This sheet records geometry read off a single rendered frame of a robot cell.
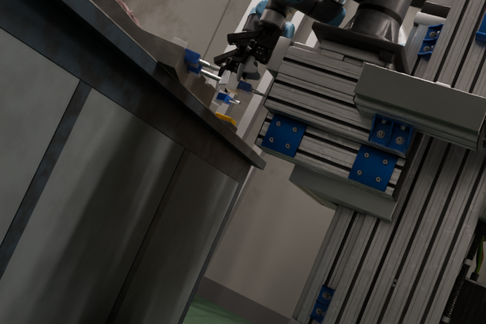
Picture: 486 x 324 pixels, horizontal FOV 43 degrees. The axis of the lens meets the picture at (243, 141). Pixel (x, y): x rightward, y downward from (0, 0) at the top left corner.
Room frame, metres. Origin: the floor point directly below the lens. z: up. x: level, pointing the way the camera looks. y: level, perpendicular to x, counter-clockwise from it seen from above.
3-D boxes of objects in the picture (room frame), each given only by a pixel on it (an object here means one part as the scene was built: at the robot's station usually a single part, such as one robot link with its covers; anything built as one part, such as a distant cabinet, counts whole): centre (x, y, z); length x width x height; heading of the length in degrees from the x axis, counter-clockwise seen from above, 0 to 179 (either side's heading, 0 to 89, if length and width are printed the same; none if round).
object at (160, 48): (1.56, 0.46, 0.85); 0.50 x 0.26 x 0.11; 88
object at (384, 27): (1.47, -0.18, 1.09); 0.15 x 0.15 x 0.10
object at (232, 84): (1.95, 0.05, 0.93); 0.13 x 0.05 x 0.05; 77
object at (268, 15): (1.96, 0.07, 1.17); 0.08 x 0.08 x 0.05
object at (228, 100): (2.29, 0.12, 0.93); 0.13 x 0.05 x 0.05; 54
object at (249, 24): (2.30, 0.14, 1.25); 0.09 x 0.08 x 0.11; 66
